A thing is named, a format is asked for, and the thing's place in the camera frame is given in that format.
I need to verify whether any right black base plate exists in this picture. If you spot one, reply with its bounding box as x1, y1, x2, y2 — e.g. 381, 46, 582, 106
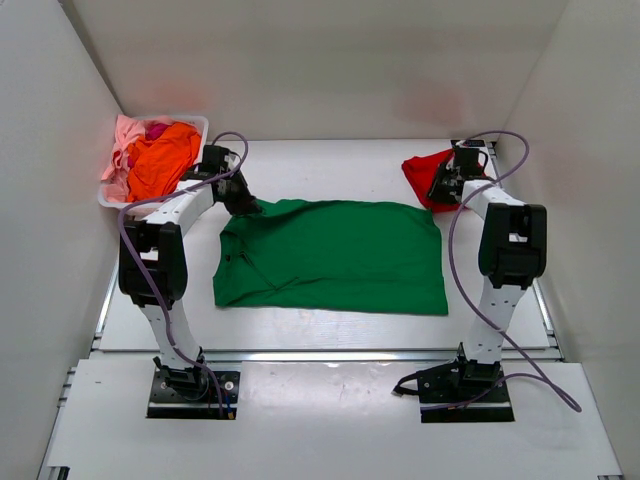
392, 362, 515, 424

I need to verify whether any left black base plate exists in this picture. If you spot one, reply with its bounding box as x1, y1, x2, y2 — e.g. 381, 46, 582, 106
146, 370, 241, 421

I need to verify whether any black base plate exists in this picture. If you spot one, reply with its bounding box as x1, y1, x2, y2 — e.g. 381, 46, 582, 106
146, 370, 241, 421
392, 362, 515, 424

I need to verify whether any white plastic basket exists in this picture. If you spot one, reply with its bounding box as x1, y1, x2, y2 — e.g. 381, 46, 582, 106
98, 114, 209, 210

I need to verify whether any orange t shirt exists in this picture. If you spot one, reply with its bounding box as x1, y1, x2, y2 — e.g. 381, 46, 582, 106
126, 122, 201, 203

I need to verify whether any folded red t shirt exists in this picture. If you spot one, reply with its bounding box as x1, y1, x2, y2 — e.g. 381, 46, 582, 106
401, 148, 464, 213

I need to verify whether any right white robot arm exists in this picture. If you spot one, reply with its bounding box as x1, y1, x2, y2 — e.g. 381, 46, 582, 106
418, 146, 547, 408

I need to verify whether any magenta t shirt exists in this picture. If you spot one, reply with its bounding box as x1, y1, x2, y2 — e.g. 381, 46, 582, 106
145, 122, 170, 141

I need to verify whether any pink t shirt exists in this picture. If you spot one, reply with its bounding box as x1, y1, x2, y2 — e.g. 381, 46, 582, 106
101, 115, 147, 203

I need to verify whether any green t shirt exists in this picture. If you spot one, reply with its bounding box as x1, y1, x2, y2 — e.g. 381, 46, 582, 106
213, 199, 449, 316

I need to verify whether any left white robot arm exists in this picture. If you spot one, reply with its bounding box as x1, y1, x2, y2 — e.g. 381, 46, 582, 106
118, 145, 260, 403

